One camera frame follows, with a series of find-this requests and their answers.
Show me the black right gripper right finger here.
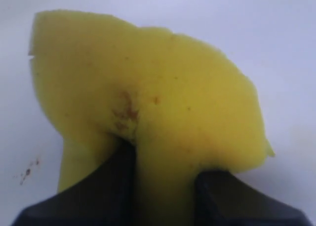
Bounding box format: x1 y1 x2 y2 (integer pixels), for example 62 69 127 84
195 170 312 226

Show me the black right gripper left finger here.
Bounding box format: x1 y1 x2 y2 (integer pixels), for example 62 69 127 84
13 140 136 226

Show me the yellow sponge block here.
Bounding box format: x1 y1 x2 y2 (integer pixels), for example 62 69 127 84
27 10 276 194

